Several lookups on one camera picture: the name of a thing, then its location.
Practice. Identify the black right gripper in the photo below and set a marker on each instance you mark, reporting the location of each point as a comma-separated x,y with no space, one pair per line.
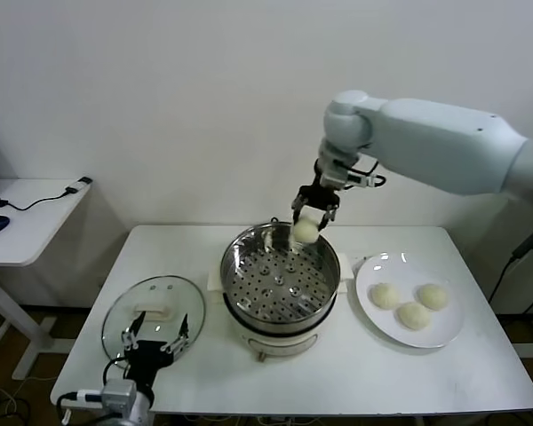
317,197

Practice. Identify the white side desk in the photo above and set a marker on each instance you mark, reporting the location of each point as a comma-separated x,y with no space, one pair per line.
35,231

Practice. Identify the white round plate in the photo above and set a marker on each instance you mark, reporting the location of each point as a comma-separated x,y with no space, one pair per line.
373,275

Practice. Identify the stainless steel steamer basket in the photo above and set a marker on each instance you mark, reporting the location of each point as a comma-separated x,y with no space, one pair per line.
235,284

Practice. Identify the white steamed baozi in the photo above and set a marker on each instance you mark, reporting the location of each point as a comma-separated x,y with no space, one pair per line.
305,231
433,296
385,296
413,316

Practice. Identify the cream electric cooker pot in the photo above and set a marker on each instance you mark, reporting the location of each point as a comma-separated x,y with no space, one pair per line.
284,344

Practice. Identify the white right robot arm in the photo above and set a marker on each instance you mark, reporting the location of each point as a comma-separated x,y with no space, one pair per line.
426,137

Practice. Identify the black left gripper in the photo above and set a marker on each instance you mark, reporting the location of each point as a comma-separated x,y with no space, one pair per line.
144,355

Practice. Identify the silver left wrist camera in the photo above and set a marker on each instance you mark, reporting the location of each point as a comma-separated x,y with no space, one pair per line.
120,395

